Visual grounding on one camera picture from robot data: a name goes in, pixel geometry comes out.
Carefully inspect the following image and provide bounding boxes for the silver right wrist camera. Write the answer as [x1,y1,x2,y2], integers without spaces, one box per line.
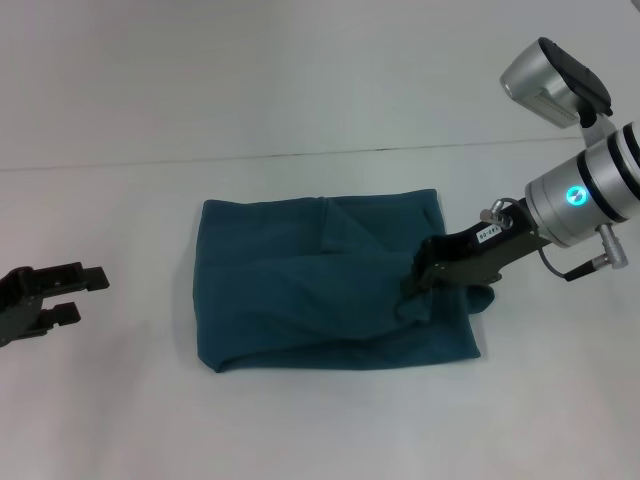
[498,36,615,132]

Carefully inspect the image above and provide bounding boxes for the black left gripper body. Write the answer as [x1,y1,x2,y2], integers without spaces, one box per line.
[0,261,85,350]

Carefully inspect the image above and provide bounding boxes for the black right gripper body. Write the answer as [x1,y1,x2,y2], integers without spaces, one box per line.
[413,198,550,297]

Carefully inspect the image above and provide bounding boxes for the teal t-shirt with FREE print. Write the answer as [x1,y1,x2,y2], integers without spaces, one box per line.
[192,188,498,375]

